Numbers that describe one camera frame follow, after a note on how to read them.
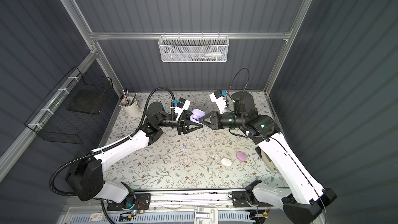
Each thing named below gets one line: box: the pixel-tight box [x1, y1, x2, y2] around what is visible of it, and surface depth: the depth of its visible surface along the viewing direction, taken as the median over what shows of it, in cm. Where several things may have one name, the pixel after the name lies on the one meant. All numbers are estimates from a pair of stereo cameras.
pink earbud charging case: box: [236, 151, 248, 162], surface depth 89 cm
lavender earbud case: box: [189, 108, 206, 125], surface depth 64 cm
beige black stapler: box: [254, 146, 277, 172], surface depth 86 cm
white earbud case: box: [221, 157, 233, 167], surface depth 86 cm
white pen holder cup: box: [119, 96, 140, 117], surface depth 104 cm
